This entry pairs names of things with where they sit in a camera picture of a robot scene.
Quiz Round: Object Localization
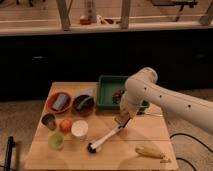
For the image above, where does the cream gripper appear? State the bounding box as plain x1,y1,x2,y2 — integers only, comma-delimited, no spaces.
120,95,136,119

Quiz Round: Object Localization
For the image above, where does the brown wooden eraser block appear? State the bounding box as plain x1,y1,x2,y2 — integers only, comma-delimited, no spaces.
115,115,130,128

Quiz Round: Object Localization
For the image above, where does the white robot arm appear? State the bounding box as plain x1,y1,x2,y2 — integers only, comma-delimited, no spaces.
120,67,213,135

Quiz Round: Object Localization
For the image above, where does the white paper cup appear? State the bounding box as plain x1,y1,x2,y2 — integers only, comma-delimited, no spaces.
71,120,88,139

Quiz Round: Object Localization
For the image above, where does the green plastic cup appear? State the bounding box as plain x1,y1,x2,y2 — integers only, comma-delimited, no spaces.
48,133,64,150

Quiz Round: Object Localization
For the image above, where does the metal cup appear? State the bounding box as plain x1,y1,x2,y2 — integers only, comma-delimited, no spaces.
41,113,57,130

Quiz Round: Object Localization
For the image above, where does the brown pine cone cluster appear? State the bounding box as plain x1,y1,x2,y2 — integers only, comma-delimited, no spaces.
112,90,124,104

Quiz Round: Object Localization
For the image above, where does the green plastic tray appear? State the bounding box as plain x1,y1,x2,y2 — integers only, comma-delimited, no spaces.
96,74,150,111

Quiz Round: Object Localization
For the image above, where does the green vegetable piece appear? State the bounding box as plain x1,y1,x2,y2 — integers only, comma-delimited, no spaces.
76,96,92,110

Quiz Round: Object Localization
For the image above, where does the dark brown bowl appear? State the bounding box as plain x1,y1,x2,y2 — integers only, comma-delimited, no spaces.
72,94,94,117

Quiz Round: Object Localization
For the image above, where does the orange fruit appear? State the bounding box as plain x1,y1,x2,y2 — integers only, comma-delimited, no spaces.
59,119,72,133

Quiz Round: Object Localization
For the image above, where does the blue grey sponge block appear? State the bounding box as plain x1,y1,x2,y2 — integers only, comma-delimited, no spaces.
52,94,68,111

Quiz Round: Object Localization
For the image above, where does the orange plastic bowl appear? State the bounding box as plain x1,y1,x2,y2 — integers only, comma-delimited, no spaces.
46,92,72,114

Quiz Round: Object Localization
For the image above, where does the red bowl on shelf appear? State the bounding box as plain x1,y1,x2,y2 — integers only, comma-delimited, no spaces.
79,16,92,25

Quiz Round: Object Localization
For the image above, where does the black pole stand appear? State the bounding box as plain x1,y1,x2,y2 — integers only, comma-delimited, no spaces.
4,136,15,171

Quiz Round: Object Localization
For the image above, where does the metal utensil handle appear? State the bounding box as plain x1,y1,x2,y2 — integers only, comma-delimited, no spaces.
137,112,163,117

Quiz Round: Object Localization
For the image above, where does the black floor cable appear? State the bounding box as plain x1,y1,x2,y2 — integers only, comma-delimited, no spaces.
169,132,213,171

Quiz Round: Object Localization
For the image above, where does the white handled black brush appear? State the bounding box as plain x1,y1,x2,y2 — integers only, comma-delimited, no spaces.
87,125,123,154

